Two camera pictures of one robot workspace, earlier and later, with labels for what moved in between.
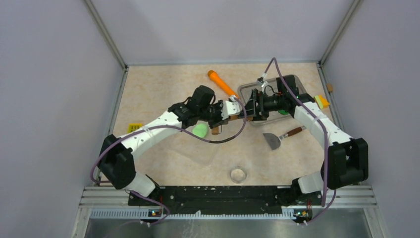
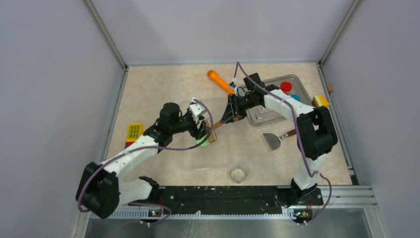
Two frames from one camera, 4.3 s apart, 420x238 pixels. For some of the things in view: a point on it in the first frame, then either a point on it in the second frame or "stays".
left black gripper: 222,119 → 202,129
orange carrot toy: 213,75 stays
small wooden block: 330,87 stays
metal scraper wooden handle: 274,141 stays
